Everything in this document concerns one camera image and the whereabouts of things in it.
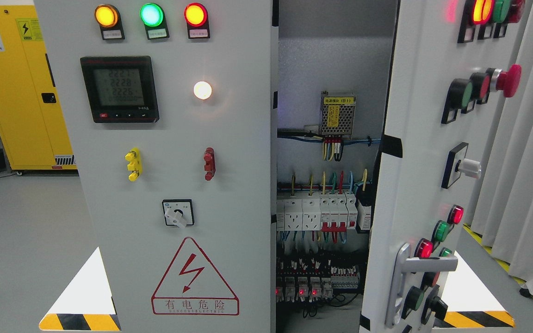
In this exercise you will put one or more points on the grey cabinet door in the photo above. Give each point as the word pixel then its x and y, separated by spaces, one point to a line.
pixel 438 97
pixel 232 211

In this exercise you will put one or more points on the white DIN breaker row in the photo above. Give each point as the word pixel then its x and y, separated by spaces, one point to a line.
pixel 324 212

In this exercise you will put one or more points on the metal mesh power supply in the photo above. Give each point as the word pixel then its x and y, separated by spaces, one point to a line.
pixel 337 111

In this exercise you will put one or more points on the white indicator light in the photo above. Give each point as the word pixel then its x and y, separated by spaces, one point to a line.
pixel 202 90

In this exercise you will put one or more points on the black surge protector module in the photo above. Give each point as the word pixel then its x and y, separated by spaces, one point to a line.
pixel 365 204

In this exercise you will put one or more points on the lower relay and breaker row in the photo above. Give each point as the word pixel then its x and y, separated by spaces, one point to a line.
pixel 321 276

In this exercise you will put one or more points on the red electric hazard sticker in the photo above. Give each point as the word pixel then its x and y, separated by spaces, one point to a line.
pixel 192 285

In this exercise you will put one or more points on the black digital power meter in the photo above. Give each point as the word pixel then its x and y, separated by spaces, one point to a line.
pixel 120 89

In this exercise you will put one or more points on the red indicator light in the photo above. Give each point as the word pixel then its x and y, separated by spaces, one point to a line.
pixel 197 21

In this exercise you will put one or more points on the green indicator light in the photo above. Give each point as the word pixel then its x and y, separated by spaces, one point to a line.
pixel 154 20

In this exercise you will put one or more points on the orange indicator light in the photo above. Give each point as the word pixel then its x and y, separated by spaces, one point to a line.
pixel 109 20

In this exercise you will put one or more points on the grey curtain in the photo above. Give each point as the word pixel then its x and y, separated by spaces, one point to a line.
pixel 504 212

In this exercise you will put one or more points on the red emergency stop button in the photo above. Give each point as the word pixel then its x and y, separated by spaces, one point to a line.
pixel 506 81

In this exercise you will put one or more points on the yellow safety cabinet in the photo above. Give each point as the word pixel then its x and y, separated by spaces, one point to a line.
pixel 32 126

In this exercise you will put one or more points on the red terminal post block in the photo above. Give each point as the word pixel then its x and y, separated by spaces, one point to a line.
pixel 210 165

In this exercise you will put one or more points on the black white rotary switch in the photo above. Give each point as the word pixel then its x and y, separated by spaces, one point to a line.
pixel 178 212

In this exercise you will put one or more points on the yellow terminal post block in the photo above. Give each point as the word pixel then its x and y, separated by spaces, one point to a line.
pixel 134 166

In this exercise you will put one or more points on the silver door handle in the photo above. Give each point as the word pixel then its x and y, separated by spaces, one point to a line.
pixel 405 299

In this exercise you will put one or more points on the white selector knob switch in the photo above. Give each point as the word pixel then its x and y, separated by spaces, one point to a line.
pixel 457 164

